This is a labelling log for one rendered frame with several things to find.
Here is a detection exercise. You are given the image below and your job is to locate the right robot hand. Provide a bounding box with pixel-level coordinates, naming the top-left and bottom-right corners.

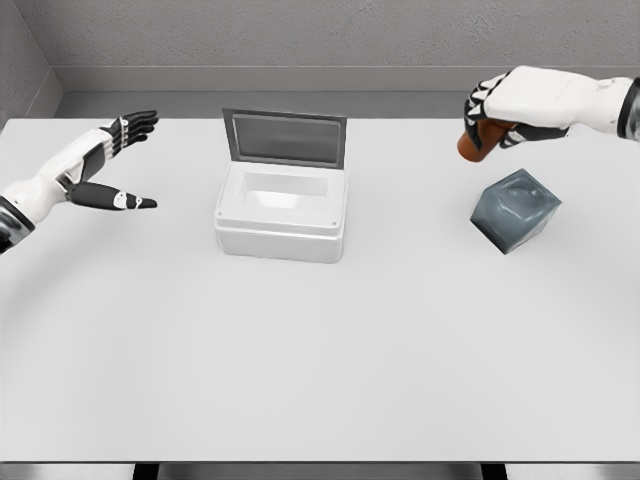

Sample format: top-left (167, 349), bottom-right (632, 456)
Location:
top-left (461, 65), bottom-right (601, 150)

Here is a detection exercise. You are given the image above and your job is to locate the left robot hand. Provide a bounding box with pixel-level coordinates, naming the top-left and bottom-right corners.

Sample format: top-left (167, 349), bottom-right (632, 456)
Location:
top-left (35, 110), bottom-right (160, 212)

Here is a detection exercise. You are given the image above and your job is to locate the brown cylindrical bottle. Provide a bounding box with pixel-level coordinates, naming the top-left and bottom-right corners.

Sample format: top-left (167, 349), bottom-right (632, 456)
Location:
top-left (456, 118), bottom-right (516, 164)

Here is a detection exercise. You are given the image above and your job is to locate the dark grey cube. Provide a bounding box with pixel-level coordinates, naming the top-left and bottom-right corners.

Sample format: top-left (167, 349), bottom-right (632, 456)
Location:
top-left (469, 168), bottom-right (563, 256)

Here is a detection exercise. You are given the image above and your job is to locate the grey hinged box lid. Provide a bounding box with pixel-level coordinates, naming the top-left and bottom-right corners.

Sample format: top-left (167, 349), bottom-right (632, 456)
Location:
top-left (222, 107), bottom-right (348, 173)

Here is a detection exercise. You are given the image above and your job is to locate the white box body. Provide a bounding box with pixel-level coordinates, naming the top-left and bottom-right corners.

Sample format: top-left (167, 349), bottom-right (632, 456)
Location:
top-left (213, 160), bottom-right (348, 265)

